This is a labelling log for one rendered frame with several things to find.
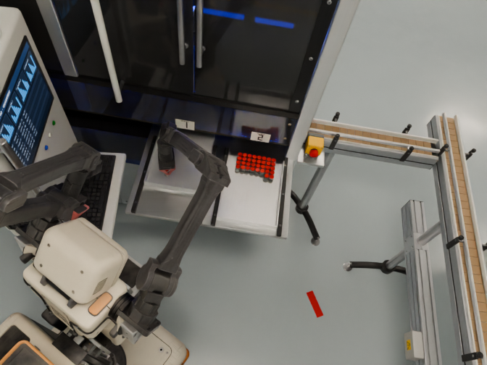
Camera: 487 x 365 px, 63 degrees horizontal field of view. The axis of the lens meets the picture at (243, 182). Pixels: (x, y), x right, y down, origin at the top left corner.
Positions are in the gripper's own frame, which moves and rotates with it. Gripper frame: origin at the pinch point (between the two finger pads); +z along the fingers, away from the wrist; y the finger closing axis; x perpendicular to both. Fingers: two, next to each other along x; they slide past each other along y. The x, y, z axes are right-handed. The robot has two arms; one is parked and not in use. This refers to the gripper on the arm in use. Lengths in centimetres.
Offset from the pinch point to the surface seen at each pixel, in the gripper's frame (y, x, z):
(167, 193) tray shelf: -8.0, 1.0, 6.4
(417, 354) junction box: -85, -105, 44
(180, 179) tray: -2.1, -4.9, 6.0
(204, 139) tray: 19.0, -18.5, 5.2
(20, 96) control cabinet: 3, 44, -45
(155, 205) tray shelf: -13.5, 6.6, 6.6
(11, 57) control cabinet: 9, 44, -56
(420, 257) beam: -41, -125, 41
